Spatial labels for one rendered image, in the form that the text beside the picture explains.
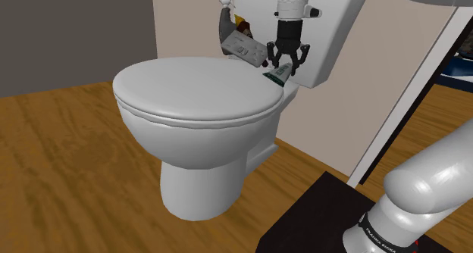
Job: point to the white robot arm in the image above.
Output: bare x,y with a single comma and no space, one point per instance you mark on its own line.
425,185

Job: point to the white green toothpaste tube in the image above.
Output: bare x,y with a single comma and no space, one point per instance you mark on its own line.
278,75

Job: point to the grey remote control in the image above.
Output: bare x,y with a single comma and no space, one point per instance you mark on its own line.
242,49

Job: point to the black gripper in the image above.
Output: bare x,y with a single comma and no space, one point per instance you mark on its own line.
290,34

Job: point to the white door frame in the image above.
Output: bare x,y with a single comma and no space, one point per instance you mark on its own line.
406,93

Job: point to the white toilet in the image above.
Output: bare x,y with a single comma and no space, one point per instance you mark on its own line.
196,93

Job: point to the brown bottle with yellow cap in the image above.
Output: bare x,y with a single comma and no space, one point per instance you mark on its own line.
244,27

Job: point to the grey spray bottle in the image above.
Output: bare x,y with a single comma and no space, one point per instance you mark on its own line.
224,25

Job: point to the black robot stand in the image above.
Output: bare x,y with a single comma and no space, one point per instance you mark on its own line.
317,215

